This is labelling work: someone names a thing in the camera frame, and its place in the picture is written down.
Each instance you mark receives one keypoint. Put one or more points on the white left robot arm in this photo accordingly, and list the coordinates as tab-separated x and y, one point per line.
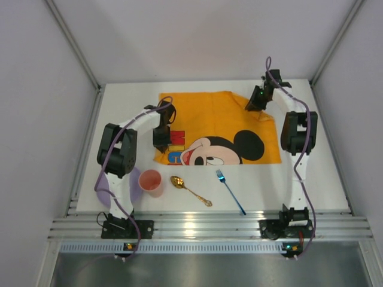
118	150

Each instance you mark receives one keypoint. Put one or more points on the lilac plate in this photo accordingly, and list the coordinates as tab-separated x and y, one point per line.
134	188

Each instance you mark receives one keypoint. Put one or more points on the aluminium frame rail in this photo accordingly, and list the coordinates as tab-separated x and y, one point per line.
331	226

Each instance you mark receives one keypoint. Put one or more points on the blue metallic fork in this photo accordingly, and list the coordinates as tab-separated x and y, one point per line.
222	179

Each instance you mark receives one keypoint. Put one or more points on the right aluminium corner post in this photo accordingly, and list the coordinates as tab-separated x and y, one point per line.
337	39

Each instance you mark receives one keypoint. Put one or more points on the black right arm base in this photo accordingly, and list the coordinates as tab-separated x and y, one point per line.
284	228

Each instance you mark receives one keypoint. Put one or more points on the aluminium corner post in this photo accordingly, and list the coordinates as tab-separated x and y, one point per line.
57	15
337	39

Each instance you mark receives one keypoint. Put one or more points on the pink plastic cup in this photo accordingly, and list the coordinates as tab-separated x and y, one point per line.
150	181

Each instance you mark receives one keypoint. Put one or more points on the grey slotted cable duct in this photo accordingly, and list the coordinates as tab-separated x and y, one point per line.
179	247

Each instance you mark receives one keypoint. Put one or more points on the gold ornate spoon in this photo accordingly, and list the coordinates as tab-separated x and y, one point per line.
179	183

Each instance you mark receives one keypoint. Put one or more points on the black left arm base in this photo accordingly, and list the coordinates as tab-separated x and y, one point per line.
119	228

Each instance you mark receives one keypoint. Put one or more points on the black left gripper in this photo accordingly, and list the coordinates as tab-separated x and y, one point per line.
161	138

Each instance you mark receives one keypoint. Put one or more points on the left aluminium corner post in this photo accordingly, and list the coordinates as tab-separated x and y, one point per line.
57	15

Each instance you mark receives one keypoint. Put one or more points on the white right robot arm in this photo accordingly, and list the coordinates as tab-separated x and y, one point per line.
298	139

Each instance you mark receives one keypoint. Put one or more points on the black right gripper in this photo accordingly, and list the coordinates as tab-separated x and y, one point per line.
255	101

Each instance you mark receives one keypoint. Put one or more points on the orange Mickey Mouse cloth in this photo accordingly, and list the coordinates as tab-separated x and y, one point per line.
214	129

